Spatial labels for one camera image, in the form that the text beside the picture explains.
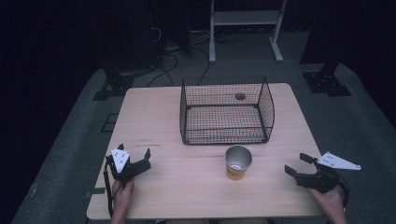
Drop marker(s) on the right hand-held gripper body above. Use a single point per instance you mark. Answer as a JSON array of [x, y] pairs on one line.
[[322, 180]]

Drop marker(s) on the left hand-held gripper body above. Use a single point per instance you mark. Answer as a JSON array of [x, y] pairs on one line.
[[124, 170]]

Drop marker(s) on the person's right hand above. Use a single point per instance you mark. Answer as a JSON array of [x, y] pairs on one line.
[[331, 202]]

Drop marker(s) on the person's left hand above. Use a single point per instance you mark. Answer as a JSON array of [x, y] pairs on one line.
[[122, 196]]

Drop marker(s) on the metal cup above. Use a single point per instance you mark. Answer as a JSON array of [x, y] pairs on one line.
[[236, 172]]

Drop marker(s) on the black stand base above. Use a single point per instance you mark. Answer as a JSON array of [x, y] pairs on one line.
[[325, 82], [116, 85]]

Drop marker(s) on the white metal stand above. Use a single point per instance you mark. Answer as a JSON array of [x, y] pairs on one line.
[[246, 17]]

